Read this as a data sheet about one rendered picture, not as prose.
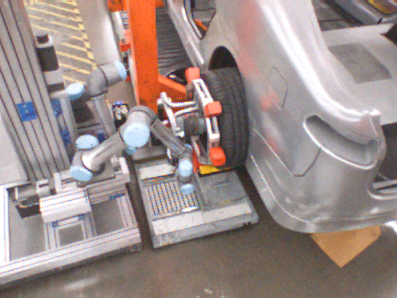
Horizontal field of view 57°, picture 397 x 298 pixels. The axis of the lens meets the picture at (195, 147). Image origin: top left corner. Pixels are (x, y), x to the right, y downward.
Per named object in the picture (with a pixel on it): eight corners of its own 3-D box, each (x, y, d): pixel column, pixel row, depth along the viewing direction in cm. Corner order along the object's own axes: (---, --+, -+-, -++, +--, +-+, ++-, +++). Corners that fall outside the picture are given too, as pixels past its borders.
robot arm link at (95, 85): (83, 76, 194) (111, 155, 217) (101, 69, 199) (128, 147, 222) (75, 73, 202) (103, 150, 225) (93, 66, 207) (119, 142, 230)
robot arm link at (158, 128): (125, 102, 191) (182, 155, 220) (122, 116, 183) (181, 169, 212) (142, 92, 186) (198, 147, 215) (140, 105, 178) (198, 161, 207)
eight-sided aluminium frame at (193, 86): (215, 178, 248) (222, 117, 209) (206, 180, 246) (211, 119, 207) (192, 125, 284) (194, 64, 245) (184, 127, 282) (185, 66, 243)
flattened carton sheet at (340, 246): (386, 231, 290) (388, 228, 288) (340, 268, 267) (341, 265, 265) (355, 204, 307) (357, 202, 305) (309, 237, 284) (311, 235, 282)
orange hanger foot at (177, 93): (221, 108, 308) (225, 73, 284) (160, 118, 297) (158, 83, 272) (215, 96, 319) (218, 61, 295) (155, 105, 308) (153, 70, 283)
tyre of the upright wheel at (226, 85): (247, 51, 222) (218, 82, 286) (209, 57, 216) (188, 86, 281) (270, 159, 218) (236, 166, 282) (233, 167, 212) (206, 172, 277)
